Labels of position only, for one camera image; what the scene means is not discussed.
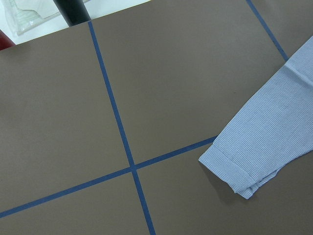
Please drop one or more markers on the blue white striped shirt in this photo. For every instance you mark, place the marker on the blue white striped shirt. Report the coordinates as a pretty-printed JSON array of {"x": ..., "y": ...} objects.
[{"x": 272, "y": 129}]

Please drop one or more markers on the black water bottle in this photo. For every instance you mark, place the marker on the black water bottle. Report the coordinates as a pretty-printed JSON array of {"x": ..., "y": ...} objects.
[{"x": 74, "y": 12}]

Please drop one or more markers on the clear plastic sheet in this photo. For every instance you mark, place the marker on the clear plastic sheet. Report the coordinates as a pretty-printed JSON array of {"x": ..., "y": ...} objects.
[{"x": 24, "y": 15}]

